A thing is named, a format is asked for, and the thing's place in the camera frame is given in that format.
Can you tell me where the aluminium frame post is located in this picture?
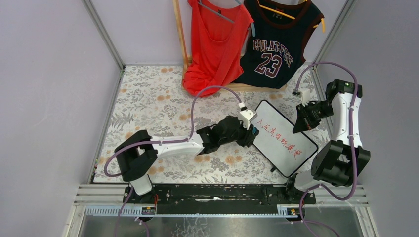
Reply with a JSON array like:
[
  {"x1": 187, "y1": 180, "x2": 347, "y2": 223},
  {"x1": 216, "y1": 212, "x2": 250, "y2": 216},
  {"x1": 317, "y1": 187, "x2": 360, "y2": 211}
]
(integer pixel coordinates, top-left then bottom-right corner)
[
  {"x1": 312, "y1": 0, "x2": 357, "y2": 69},
  {"x1": 82, "y1": 0, "x2": 125, "y2": 70}
]

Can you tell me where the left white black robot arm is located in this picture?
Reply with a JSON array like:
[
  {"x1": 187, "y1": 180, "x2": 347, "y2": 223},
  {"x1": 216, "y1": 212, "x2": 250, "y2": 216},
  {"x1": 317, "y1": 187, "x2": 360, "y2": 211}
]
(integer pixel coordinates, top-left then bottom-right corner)
[{"x1": 115, "y1": 116, "x2": 259, "y2": 196}]

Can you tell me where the grey slotted cable duct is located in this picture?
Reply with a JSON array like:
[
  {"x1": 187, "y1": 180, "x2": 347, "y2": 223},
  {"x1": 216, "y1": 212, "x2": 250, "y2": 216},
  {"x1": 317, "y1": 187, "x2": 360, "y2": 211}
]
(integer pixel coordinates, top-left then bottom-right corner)
[{"x1": 84, "y1": 205, "x2": 297, "y2": 218}]

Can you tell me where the aluminium frame post left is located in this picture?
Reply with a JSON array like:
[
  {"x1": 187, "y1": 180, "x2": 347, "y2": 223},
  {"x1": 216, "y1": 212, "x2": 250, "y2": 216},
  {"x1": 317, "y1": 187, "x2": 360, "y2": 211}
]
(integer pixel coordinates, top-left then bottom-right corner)
[{"x1": 82, "y1": 0, "x2": 125, "y2": 70}]

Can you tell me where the yellow clothes hanger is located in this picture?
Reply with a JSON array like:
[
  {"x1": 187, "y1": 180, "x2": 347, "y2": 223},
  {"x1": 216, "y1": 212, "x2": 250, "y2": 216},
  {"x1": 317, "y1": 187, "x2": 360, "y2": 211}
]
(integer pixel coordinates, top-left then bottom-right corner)
[{"x1": 257, "y1": 0, "x2": 326, "y2": 33}]

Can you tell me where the red tank top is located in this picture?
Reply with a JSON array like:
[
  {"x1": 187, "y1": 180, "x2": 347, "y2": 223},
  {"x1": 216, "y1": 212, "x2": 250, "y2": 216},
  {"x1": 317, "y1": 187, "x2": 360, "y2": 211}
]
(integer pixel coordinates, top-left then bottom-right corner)
[{"x1": 183, "y1": 0, "x2": 253, "y2": 97}]

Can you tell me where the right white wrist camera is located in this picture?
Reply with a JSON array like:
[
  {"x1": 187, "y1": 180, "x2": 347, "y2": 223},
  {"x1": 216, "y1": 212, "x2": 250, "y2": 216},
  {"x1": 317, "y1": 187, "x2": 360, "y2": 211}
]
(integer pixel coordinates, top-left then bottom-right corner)
[{"x1": 292, "y1": 88, "x2": 311, "y2": 106}]

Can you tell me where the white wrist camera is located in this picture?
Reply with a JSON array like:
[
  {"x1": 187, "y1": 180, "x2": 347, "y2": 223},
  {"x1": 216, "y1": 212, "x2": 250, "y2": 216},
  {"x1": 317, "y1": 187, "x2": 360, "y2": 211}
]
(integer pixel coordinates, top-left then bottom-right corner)
[
  {"x1": 238, "y1": 102, "x2": 257, "y2": 130},
  {"x1": 292, "y1": 88, "x2": 311, "y2": 106}
]

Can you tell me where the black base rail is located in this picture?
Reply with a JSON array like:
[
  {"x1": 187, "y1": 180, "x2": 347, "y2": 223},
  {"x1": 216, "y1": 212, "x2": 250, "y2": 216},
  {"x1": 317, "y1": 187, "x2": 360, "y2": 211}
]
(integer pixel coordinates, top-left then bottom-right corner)
[{"x1": 123, "y1": 184, "x2": 316, "y2": 208}]

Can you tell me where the grey clothes hanger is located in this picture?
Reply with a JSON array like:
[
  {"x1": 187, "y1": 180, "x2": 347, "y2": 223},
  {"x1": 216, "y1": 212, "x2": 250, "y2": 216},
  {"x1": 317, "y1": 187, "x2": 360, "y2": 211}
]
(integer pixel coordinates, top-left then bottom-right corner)
[{"x1": 198, "y1": 0, "x2": 256, "y2": 37}]

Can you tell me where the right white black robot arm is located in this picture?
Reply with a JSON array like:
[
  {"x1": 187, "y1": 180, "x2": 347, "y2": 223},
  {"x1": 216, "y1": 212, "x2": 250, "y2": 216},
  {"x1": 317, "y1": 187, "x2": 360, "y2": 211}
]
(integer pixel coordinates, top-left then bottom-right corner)
[{"x1": 293, "y1": 79, "x2": 371, "y2": 187}]

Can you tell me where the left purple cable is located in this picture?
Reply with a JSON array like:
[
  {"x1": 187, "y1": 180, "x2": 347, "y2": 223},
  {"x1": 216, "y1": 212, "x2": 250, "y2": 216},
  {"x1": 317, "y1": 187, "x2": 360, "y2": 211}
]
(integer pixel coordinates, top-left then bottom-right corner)
[{"x1": 103, "y1": 85, "x2": 245, "y2": 237}]

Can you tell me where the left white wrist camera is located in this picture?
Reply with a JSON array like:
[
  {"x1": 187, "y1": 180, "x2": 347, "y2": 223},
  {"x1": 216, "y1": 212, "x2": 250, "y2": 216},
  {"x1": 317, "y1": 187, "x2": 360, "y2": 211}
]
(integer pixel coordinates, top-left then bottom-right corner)
[{"x1": 238, "y1": 102, "x2": 257, "y2": 130}]

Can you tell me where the white whiteboard black frame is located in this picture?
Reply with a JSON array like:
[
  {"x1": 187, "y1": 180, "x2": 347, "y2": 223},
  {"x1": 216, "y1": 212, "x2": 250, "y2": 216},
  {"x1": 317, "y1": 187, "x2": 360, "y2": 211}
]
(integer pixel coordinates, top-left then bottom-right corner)
[{"x1": 251, "y1": 100, "x2": 319, "y2": 178}]

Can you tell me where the wooden clothes rack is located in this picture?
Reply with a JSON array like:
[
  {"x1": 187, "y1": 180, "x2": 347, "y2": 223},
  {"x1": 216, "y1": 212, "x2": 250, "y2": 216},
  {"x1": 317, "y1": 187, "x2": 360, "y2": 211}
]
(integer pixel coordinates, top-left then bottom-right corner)
[{"x1": 172, "y1": 0, "x2": 287, "y2": 92}]

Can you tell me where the navy basketball jersey 23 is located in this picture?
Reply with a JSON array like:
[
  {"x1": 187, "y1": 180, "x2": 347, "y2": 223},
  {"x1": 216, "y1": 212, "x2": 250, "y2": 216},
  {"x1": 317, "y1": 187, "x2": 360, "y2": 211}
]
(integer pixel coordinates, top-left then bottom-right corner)
[{"x1": 234, "y1": 0, "x2": 324, "y2": 89}]

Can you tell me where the aluminium frame post right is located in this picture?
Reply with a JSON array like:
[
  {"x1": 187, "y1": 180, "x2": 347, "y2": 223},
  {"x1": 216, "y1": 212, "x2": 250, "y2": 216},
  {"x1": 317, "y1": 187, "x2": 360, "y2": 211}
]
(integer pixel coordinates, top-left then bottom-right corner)
[{"x1": 312, "y1": 0, "x2": 357, "y2": 69}]

